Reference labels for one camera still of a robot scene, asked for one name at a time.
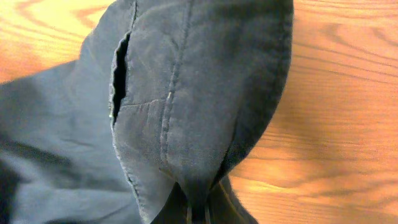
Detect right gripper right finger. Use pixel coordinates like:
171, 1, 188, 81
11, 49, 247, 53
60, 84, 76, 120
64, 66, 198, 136
203, 175, 258, 224

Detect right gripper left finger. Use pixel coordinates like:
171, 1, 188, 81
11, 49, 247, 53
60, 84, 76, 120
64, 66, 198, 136
151, 183, 192, 224

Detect dark blue shorts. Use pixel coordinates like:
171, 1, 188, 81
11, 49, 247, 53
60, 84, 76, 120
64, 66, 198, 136
1, 0, 294, 223

